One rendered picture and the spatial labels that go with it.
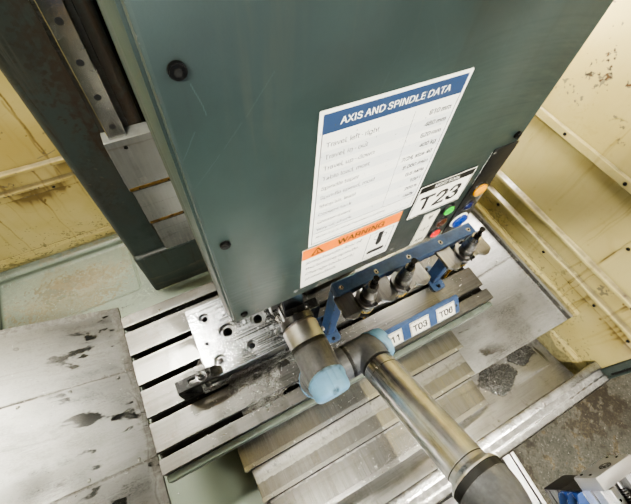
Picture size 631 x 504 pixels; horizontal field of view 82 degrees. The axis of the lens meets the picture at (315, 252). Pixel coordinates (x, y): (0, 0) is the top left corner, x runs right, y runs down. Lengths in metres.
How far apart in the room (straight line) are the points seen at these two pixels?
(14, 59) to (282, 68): 0.79
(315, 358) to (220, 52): 0.56
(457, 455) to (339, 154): 0.52
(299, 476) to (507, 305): 0.99
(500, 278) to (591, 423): 1.23
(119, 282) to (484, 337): 1.55
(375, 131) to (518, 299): 1.35
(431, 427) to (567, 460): 1.84
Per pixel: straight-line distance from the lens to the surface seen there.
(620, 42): 1.30
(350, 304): 0.94
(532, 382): 1.72
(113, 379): 1.58
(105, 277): 1.86
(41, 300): 1.94
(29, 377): 1.61
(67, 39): 0.94
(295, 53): 0.27
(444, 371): 1.50
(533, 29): 0.43
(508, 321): 1.62
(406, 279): 0.96
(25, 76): 1.02
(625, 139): 1.32
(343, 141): 0.34
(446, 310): 1.33
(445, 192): 0.56
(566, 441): 2.54
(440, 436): 0.71
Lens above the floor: 2.07
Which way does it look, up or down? 58 degrees down
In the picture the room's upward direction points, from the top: 7 degrees clockwise
